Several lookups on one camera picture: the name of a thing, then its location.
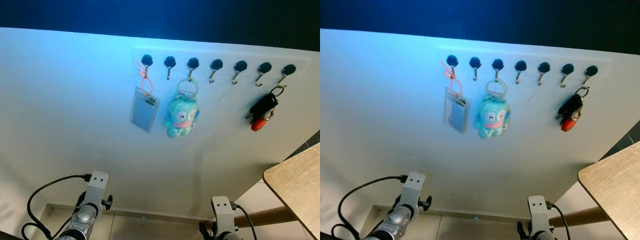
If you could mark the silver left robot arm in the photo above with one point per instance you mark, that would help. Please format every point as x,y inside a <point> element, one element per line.
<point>80,222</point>
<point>395,225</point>

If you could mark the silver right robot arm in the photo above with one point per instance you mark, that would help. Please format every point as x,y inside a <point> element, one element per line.
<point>225,236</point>
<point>541,236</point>

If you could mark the black car keys red tag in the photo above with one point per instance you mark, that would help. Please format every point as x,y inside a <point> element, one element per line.
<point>572,107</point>
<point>264,106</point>

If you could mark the wooden table leg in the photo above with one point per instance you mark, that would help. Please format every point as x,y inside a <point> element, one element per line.
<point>267,216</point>
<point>580,217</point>

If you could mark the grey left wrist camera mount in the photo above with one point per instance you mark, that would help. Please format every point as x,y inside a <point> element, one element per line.
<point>95,187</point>
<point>413,187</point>

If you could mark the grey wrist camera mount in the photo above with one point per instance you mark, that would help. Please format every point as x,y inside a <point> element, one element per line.
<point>413,187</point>
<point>95,187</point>
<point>538,212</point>
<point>222,212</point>

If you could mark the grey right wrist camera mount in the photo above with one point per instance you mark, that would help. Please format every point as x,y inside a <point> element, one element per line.
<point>222,212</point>
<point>538,212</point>

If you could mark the black wall hook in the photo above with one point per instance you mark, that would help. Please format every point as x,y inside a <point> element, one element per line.
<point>520,65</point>
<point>544,67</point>
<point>288,69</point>
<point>146,60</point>
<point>216,64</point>
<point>240,66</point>
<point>591,70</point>
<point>193,63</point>
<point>170,62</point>
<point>475,62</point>
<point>567,68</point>
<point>497,64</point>
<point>264,67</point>
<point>452,60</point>

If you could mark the white wall hook rack plate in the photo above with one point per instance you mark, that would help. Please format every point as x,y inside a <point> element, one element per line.
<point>227,54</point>
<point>532,55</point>

